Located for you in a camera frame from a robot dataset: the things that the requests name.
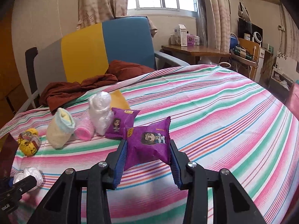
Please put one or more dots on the beige starfish curtain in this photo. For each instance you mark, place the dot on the beige starfish curtain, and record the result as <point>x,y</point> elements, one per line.
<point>100,2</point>

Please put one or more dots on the striped tablecloth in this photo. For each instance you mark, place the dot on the striped tablecloth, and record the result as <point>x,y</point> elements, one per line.
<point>222,121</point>

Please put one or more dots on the wooden desk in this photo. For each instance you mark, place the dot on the wooden desk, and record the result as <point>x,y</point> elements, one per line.
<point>193,51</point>

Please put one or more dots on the pink sock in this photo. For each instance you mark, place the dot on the pink sock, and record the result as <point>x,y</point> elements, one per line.
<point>84,128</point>

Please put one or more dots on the brown cloth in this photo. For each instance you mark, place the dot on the brown cloth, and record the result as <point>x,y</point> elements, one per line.
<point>70,88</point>

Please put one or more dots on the cream sock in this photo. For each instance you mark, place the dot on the cream sock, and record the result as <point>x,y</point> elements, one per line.
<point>58,130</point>

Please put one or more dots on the grey yellow blue chair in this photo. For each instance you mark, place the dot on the grey yellow blue chair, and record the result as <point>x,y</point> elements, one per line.
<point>93,49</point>

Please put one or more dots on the purple snack packet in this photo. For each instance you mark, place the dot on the purple snack packet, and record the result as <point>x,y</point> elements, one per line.
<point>120,123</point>
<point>147,142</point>

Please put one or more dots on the purple box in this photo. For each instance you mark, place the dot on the purple box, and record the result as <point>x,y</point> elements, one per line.
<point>192,39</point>

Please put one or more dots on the white plastic bag ball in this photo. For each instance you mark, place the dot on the white plastic bag ball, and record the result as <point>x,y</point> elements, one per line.
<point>29,175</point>

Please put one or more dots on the white plastic bag roll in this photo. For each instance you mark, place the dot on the white plastic bag roll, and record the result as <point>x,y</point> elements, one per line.
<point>100,112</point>

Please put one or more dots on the wooden wardrobe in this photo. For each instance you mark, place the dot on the wooden wardrobe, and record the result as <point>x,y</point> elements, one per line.
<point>9,70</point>

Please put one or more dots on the white carton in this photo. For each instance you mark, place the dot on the white carton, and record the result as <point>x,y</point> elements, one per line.
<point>181,35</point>

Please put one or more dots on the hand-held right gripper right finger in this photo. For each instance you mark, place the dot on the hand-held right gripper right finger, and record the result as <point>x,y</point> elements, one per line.
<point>176,172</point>

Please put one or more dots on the black monitor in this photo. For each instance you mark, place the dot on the black monitor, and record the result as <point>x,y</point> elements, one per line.
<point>247,29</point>

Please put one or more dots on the yellow sock ball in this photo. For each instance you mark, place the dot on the yellow sock ball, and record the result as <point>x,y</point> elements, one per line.
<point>29,143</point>

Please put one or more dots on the white round fan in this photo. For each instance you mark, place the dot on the white round fan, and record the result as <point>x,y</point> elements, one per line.
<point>257,37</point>

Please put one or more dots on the yellow packet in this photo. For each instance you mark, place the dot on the yellow packet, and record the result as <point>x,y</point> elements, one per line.
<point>119,100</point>

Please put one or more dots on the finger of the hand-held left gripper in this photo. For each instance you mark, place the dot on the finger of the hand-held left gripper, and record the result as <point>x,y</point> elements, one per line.
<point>21,186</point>
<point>5,183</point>

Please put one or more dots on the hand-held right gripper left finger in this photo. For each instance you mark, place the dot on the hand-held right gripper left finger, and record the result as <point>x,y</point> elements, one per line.
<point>119,168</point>

